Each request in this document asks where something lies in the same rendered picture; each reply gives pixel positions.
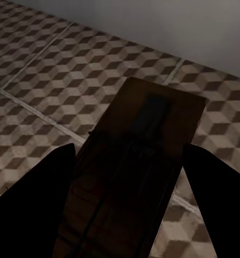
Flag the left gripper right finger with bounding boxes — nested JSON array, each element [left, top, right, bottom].
[[181, 143, 240, 258]]

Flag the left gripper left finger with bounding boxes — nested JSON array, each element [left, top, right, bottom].
[[0, 143, 76, 258]]

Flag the mousetrap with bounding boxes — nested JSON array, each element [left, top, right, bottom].
[[51, 76, 208, 258]]

